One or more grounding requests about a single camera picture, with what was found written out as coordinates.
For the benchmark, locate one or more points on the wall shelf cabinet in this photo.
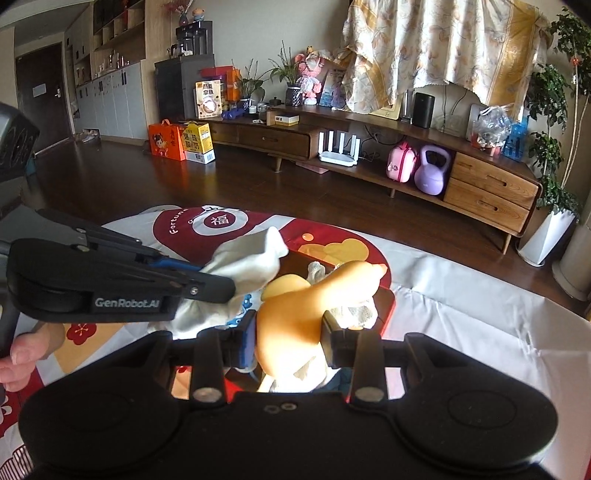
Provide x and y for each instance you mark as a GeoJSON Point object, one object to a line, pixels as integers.
{"type": "Point", "coordinates": [106, 69]}

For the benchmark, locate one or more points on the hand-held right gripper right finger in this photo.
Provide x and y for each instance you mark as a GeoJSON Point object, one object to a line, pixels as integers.
{"type": "Point", "coordinates": [330, 339]}

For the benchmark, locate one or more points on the red and yellow printed tablecloth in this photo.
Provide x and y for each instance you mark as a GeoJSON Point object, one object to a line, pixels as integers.
{"type": "Point", "coordinates": [184, 226]}

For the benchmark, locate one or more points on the black coffee maker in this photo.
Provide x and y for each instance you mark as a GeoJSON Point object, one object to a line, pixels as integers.
{"type": "Point", "coordinates": [191, 39]}

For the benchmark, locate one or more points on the potted plant in dark vase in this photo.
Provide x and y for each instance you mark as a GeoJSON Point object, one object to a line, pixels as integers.
{"type": "Point", "coordinates": [293, 94]}

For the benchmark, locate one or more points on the pink doll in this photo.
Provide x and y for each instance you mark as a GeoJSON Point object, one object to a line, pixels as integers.
{"type": "Point", "coordinates": [309, 74]}

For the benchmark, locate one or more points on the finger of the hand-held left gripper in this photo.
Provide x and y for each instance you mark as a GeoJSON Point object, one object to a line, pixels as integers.
{"type": "Point", "coordinates": [207, 288]}
{"type": "Point", "coordinates": [173, 264]}

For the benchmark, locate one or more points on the small yellow and white box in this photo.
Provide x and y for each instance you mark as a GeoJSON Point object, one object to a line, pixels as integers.
{"type": "Point", "coordinates": [286, 119]}

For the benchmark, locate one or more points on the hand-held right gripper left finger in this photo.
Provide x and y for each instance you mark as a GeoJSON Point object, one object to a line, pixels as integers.
{"type": "Point", "coordinates": [247, 341]}

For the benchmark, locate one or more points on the framed picture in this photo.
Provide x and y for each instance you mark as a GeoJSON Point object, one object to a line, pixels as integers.
{"type": "Point", "coordinates": [330, 87]}

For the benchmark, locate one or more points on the white planter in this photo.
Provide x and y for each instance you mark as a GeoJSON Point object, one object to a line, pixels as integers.
{"type": "Point", "coordinates": [547, 235]}

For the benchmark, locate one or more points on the black speaker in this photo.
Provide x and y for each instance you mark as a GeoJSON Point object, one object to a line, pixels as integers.
{"type": "Point", "coordinates": [424, 110]}

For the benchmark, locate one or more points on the blue toy car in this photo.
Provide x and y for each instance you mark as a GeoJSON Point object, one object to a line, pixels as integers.
{"type": "Point", "coordinates": [233, 113]}

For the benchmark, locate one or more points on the clear plastic bag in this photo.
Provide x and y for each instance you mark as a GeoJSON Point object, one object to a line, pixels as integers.
{"type": "Point", "coordinates": [491, 127]}

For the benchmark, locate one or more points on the yellow carton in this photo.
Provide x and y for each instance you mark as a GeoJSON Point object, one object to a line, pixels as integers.
{"type": "Point", "coordinates": [198, 143]}

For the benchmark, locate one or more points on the purple kettlebell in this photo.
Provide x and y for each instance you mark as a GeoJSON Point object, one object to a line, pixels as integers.
{"type": "Point", "coordinates": [431, 177]}

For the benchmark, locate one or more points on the blue cartoon face mask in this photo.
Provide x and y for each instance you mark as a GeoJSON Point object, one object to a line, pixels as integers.
{"type": "Point", "coordinates": [243, 304]}

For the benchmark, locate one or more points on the floral patterned cloth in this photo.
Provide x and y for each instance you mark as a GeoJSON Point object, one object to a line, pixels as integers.
{"type": "Point", "coordinates": [438, 46]}

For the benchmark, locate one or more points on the tall green plant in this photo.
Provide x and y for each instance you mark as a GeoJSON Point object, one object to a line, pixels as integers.
{"type": "Point", "coordinates": [554, 115]}

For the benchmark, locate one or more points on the orange gift box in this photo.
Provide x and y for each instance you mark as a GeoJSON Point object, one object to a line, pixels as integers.
{"type": "Point", "coordinates": [166, 141]}

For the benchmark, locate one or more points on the person's left hand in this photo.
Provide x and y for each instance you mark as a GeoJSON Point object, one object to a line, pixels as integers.
{"type": "Point", "coordinates": [25, 350]}

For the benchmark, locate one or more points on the small figurine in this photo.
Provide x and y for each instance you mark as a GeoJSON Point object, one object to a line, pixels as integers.
{"type": "Point", "coordinates": [197, 14]}

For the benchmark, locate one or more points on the wooden TV cabinet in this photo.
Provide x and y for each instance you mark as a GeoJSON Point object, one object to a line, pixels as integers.
{"type": "Point", "coordinates": [494, 175]}

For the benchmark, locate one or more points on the orange rubber glove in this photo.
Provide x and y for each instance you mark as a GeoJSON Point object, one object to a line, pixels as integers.
{"type": "Point", "coordinates": [295, 323]}

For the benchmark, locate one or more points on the light grey sock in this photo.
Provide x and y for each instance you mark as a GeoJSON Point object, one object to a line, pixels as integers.
{"type": "Point", "coordinates": [249, 263]}

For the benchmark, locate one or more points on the dark wooden door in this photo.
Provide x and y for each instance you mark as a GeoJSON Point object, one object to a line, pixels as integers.
{"type": "Point", "coordinates": [39, 97]}

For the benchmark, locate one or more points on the small green potted plant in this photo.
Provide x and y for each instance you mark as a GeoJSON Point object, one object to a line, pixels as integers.
{"type": "Point", "coordinates": [247, 87]}

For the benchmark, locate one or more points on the pink backpack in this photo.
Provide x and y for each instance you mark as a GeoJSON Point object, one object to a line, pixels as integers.
{"type": "Point", "coordinates": [401, 161]}

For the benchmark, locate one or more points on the blue packet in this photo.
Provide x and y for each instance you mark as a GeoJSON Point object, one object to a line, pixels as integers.
{"type": "Point", "coordinates": [517, 138]}

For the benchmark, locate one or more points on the black cabinet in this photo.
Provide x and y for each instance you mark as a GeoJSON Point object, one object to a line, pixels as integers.
{"type": "Point", "coordinates": [184, 87]}

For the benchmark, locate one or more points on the pair of shoes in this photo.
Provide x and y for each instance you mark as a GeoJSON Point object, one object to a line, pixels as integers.
{"type": "Point", "coordinates": [87, 134]}

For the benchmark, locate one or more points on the yellow snack box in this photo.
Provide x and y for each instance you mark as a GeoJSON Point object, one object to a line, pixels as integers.
{"type": "Point", "coordinates": [207, 99]}

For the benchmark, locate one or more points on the white knitted cloth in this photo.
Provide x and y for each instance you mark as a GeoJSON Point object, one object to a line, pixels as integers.
{"type": "Point", "coordinates": [362, 314]}

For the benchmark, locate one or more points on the white router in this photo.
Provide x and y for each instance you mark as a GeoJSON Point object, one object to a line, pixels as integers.
{"type": "Point", "coordinates": [339, 147]}

